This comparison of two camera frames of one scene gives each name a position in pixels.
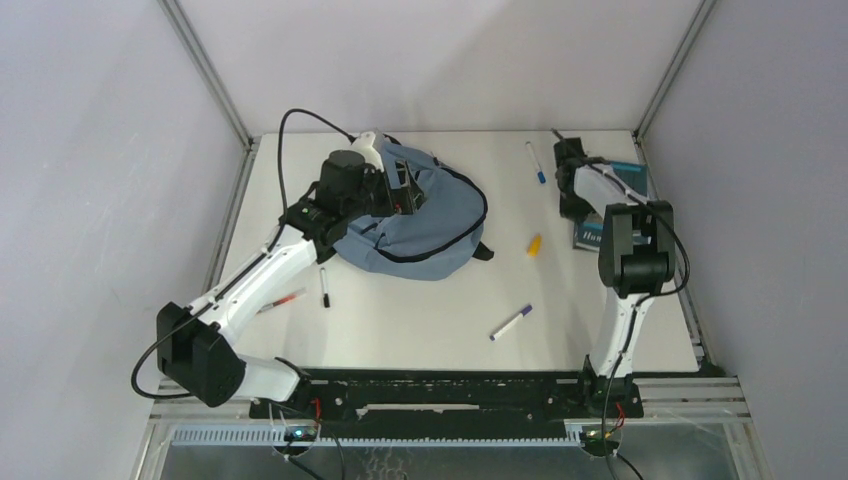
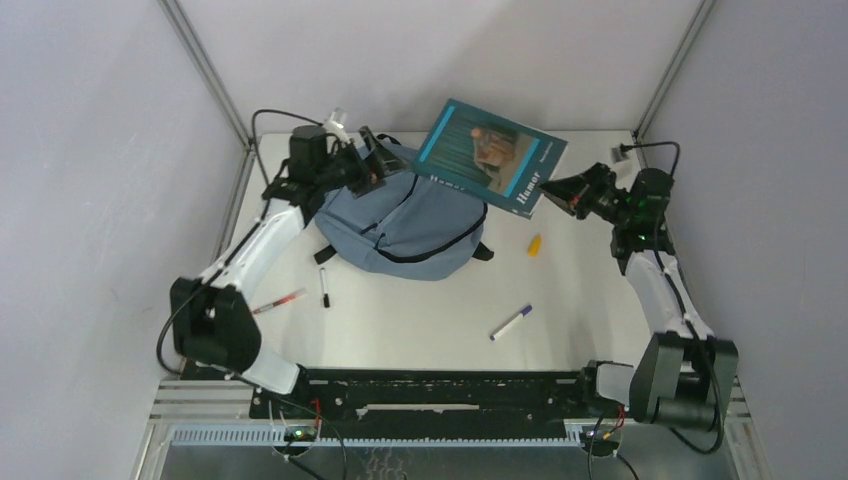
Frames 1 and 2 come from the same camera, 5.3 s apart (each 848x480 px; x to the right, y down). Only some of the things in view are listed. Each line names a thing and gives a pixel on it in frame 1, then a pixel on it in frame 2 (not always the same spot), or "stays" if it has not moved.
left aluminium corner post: (217, 86) stays
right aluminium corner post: (703, 14) stays
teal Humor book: (588, 235) to (500, 161)
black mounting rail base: (451, 396) stays
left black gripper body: (376, 198) to (345, 169)
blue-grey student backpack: (434, 240) stays
